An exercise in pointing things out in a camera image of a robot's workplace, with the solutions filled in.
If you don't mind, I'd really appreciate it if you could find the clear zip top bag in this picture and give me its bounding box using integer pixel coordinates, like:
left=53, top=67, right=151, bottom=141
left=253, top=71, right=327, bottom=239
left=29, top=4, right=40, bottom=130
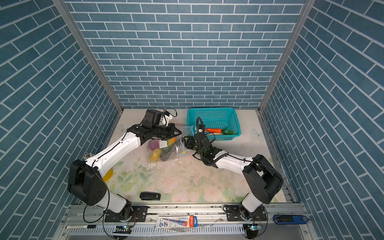
left=143, top=126, right=194, bottom=168

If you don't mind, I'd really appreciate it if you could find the orange toy carrot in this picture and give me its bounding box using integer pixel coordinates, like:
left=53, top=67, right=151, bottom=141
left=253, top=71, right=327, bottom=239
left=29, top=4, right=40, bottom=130
left=205, top=129, right=223, bottom=134

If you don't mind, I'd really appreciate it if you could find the black marker pen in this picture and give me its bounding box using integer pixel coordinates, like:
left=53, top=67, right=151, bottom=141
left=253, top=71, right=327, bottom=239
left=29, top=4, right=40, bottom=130
left=66, top=225, right=96, bottom=229

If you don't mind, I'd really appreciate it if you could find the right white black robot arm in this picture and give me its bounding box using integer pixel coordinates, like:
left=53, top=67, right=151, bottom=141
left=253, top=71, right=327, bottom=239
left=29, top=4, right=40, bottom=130
left=182, top=133, right=284, bottom=221

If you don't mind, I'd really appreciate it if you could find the yellow toy potato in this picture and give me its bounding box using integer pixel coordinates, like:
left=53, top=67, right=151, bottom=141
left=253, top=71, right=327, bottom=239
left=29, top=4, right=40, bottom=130
left=150, top=149, right=162, bottom=162

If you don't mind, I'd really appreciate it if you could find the aluminium mounting rail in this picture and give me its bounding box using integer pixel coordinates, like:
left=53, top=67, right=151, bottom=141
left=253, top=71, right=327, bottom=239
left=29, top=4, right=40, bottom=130
left=53, top=203, right=316, bottom=240

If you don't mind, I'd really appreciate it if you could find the yellow pen cup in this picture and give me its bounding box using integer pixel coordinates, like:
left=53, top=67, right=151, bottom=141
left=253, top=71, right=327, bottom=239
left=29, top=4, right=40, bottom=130
left=103, top=169, right=114, bottom=182

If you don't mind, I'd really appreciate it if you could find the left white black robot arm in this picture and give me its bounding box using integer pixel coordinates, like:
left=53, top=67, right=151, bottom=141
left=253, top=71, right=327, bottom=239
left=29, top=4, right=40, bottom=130
left=68, top=123, right=182, bottom=222

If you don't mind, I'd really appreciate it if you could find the purple toy onion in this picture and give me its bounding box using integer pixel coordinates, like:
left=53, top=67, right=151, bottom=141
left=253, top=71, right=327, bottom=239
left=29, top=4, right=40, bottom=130
left=148, top=140, right=160, bottom=151

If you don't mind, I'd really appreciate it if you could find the black rectangular device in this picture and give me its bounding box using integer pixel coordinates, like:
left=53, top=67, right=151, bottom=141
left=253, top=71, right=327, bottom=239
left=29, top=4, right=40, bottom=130
left=140, top=192, right=161, bottom=201

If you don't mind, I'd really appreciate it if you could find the black toy avocado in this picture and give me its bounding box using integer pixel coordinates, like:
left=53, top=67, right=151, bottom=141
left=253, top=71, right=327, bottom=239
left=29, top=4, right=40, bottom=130
left=160, top=151, right=173, bottom=162

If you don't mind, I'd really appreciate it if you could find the toothbrush blister package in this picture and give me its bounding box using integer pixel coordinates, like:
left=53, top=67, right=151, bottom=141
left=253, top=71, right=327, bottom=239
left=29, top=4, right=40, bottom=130
left=155, top=215, right=198, bottom=229

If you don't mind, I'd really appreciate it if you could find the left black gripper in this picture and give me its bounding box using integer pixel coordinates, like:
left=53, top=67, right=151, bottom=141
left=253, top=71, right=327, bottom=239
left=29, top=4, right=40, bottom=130
left=150, top=122, right=183, bottom=140

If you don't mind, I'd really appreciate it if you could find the teal plastic basket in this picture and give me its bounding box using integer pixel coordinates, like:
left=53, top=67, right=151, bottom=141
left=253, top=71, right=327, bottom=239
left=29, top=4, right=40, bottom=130
left=186, top=108, right=241, bottom=141

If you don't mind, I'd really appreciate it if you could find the green toy leaf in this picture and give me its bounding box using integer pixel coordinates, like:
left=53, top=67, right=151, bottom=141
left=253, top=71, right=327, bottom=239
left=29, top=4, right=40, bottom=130
left=222, top=128, right=234, bottom=135

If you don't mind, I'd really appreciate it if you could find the blue black tool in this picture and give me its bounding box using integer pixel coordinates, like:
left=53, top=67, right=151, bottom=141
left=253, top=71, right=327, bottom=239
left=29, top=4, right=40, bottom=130
left=273, top=215, right=308, bottom=225

